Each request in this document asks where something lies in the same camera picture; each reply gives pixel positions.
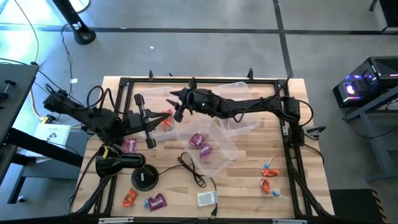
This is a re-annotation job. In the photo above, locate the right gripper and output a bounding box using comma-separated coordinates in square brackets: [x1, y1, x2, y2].
[165, 77, 221, 123]

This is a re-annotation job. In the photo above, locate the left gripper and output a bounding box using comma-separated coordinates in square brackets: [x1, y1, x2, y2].
[124, 93, 172, 149]

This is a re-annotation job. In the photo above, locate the clear plastic bin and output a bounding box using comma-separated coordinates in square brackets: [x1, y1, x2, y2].
[134, 86, 180, 142]
[214, 81, 261, 138]
[175, 116, 239, 178]

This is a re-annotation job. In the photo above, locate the purple candy packet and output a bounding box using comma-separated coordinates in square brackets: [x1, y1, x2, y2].
[188, 133, 206, 147]
[198, 142, 214, 159]
[147, 192, 168, 213]
[121, 138, 138, 154]

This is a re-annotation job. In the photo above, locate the black power cable with plug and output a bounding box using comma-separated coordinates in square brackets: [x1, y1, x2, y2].
[157, 151, 218, 218]

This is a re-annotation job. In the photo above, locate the crumpled printed plastic wrapper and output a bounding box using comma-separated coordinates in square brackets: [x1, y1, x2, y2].
[197, 190, 218, 207]

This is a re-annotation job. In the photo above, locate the white printed booklet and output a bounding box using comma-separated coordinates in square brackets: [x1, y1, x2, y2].
[32, 123, 72, 147]

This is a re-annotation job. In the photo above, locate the black pole stand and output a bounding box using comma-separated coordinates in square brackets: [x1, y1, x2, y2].
[51, 0, 97, 46]

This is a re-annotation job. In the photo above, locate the dark grey desk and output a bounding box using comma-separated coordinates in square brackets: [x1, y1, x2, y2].
[0, 63, 85, 205]

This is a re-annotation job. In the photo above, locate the grey metal cart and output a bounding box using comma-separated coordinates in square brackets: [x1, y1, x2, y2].
[343, 85, 398, 183]

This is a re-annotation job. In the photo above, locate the black mat with hazard stripe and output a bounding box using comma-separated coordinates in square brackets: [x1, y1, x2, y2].
[329, 188, 389, 224]

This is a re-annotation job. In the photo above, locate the black computer tower with lights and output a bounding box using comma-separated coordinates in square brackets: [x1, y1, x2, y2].
[332, 55, 398, 109]

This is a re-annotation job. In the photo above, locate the dark furniture piece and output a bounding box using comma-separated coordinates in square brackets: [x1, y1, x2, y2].
[369, 0, 398, 34]

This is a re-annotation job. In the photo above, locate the black aluminium rig frame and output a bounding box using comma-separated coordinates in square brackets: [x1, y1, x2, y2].
[68, 70, 335, 218]

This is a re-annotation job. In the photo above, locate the silver metal bracket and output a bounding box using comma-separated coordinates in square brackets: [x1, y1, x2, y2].
[272, 218, 308, 224]
[98, 217, 134, 224]

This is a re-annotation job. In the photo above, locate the yellow floor cable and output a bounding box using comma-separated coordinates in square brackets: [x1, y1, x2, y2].
[29, 88, 52, 124]

